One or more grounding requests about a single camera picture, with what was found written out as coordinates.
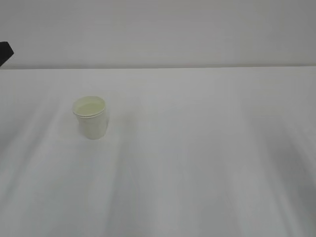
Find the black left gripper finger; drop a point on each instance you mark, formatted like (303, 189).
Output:
(6, 52)

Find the white paper cup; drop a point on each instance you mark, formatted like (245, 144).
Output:
(91, 113)

